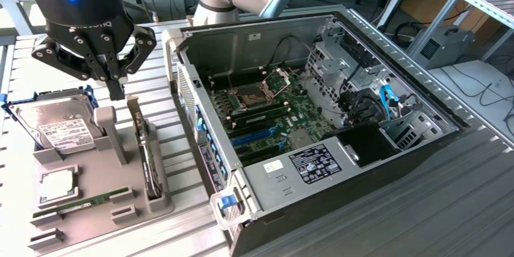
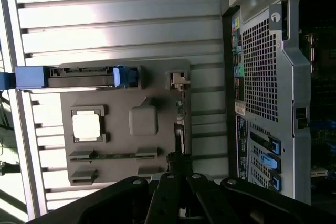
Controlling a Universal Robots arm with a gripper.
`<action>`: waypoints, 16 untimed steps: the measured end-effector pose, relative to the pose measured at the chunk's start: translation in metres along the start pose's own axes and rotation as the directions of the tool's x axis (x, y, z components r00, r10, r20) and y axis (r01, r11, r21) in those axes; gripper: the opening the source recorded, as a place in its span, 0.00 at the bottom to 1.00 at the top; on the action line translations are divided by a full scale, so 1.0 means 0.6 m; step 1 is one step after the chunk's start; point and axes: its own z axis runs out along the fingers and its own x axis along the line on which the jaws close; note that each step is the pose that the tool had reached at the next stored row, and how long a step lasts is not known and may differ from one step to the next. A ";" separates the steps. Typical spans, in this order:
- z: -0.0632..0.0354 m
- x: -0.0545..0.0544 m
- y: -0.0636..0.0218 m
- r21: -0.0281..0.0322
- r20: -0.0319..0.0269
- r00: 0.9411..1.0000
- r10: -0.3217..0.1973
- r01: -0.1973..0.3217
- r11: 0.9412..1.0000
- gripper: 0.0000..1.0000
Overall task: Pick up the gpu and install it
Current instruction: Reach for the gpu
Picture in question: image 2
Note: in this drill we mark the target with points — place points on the open PC case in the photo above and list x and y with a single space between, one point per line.
299 90

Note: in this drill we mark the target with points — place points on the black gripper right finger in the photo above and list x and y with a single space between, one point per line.
210 197

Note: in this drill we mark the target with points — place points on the silver CPU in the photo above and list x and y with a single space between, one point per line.
86 127

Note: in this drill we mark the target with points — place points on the green RAM stick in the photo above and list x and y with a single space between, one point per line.
115 156

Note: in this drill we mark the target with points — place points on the hard disk in blue caddy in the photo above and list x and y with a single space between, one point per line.
78 79

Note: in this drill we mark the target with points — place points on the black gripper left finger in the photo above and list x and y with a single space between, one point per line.
165 197

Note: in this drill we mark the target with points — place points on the grey parts rack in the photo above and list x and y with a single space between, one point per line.
118 142

